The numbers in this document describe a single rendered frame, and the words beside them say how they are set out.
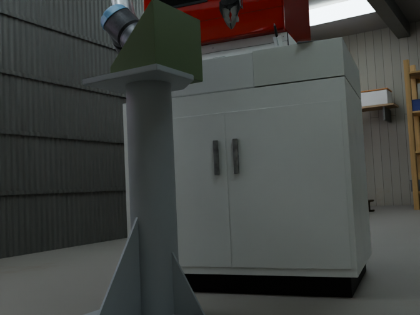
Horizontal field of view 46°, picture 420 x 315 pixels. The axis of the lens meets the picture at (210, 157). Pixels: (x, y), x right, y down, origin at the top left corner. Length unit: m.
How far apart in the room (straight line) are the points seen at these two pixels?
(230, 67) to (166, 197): 0.65
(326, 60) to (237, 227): 0.73
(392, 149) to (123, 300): 7.64
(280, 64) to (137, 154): 0.68
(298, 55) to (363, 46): 7.37
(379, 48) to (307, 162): 7.42
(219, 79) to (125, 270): 0.87
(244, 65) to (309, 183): 0.53
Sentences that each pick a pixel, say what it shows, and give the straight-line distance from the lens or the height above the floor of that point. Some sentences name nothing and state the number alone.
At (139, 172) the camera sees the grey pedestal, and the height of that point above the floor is 0.49.
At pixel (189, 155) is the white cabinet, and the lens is 2.05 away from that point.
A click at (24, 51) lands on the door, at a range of 4.17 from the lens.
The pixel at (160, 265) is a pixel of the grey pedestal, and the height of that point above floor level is 0.18.
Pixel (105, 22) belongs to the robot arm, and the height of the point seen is 1.04.
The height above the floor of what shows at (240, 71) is 0.89.
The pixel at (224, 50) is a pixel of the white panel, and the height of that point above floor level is 1.17.
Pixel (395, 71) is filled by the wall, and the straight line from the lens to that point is 9.09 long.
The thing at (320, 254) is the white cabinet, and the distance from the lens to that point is 1.91.
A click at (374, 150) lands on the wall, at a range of 9.00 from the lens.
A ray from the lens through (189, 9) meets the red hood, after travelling 2.84.
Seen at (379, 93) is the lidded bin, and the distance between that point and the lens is 8.52.
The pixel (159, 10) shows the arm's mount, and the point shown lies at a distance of 1.70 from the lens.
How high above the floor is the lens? 0.42
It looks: 4 degrees up
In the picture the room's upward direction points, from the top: 3 degrees counter-clockwise
